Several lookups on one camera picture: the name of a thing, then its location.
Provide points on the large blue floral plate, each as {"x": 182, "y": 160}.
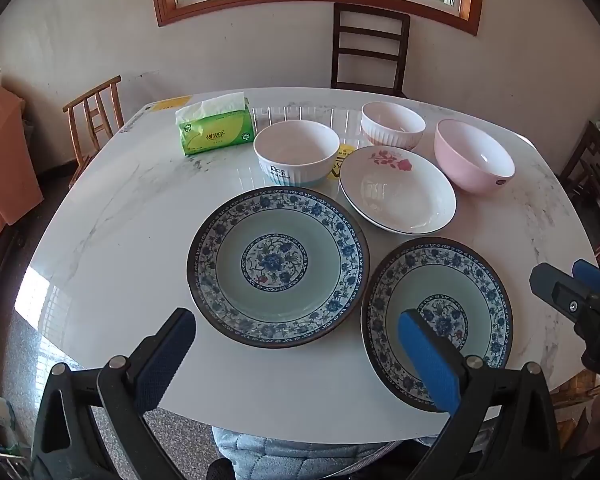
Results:
{"x": 280, "y": 260}

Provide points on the light wooden chair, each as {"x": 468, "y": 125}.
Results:
{"x": 93, "y": 94}

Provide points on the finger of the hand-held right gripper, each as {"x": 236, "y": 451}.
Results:
{"x": 597, "y": 277}
{"x": 555, "y": 287}

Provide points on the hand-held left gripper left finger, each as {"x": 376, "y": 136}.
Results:
{"x": 162, "y": 365}

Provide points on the yellow rectangular sticker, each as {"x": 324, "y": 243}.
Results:
{"x": 172, "y": 102}

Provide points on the yellow round warning sticker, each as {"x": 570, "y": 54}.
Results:
{"x": 342, "y": 157}

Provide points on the dark carved wooden furniture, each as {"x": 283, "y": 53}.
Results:
{"x": 590, "y": 160}

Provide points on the white ribbed bowl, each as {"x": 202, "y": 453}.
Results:
{"x": 392, "y": 120}

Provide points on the pink bowl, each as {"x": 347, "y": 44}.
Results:
{"x": 472, "y": 152}

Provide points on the white plate with pink flower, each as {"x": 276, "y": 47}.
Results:
{"x": 395, "y": 195}

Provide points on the small blue floral plate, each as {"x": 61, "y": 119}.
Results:
{"x": 445, "y": 280}

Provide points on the white bowl with blue print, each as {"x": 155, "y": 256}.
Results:
{"x": 295, "y": 147}

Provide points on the green tissue pack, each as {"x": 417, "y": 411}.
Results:
{"x": 215, "y": 132}

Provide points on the dark wooden chair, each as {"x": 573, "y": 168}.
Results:
{"x": 370, "y": 10}

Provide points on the grey quilted jacket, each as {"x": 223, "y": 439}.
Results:
{"x": 280, "y": 455}

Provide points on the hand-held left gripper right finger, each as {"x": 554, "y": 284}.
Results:
{"x": 427, "y": 360}

